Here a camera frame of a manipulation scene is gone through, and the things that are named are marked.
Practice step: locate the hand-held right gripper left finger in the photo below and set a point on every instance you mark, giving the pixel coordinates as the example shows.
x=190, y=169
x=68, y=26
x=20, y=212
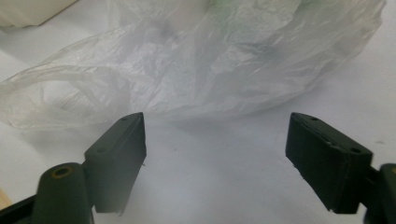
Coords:
x=118, y=161

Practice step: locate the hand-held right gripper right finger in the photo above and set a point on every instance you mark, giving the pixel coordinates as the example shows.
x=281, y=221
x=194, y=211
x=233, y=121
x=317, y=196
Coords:
x=330, y=168

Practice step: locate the translucent white plastic bag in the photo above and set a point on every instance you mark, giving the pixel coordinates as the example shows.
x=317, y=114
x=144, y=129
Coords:
x=199, y=68

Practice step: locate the cream box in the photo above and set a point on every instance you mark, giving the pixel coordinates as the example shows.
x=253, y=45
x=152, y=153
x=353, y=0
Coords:
x=28, y=11

